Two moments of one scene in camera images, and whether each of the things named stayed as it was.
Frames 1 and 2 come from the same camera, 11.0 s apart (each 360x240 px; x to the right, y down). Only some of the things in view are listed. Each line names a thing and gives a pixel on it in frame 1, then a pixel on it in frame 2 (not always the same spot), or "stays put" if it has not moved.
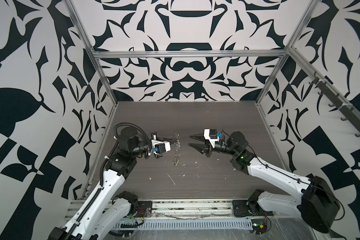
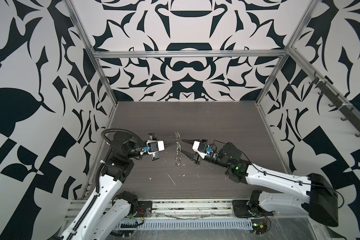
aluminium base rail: x=184 y=208 stays put
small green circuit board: x=259 y=226 stays put
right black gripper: x=208 y=150 -> x=195 y=157
